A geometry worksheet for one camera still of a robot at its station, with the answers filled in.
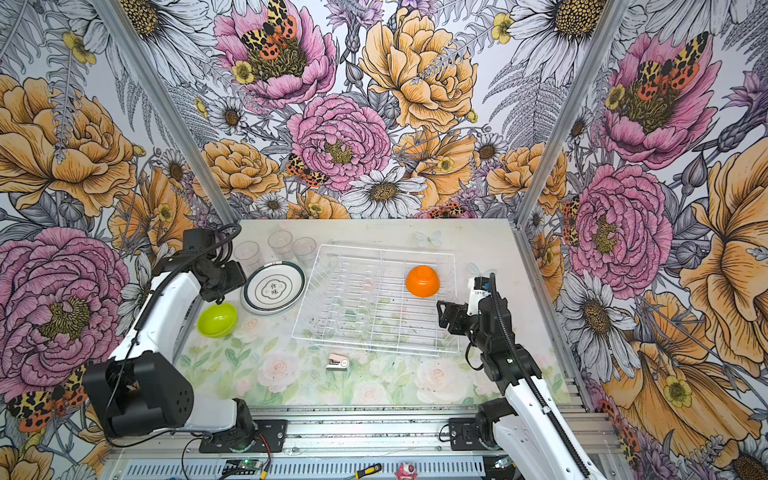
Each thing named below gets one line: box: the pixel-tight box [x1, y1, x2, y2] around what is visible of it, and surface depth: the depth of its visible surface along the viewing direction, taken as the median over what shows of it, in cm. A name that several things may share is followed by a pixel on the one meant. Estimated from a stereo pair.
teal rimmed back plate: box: [240, 261, 306, 315], surface depth 101 cm
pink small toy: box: [394, 462, 418, 480], surface depth 67 cm
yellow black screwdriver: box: [346, 463, 382, 480], surface depth 71 cm
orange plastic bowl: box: [406, 265, 440, 298], surface depth 101 cm
